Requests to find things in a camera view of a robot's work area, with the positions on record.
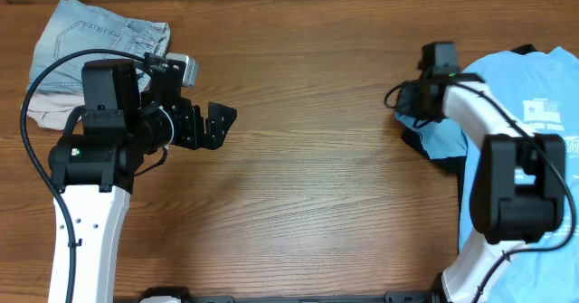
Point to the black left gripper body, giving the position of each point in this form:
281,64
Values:
188,127

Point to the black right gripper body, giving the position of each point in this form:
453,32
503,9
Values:
408,102

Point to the light blue printed t-shirt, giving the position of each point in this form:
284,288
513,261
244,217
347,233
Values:
550,105

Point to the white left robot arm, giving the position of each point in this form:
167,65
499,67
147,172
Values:
130,110

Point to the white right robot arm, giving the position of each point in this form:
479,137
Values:
519,191

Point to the black t-shirt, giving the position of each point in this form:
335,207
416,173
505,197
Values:
508,74

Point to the folded light blue jeans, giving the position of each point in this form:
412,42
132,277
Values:
74,27

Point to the folded beige garment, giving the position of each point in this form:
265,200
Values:
50,110

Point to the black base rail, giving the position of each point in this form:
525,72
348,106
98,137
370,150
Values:
183,295

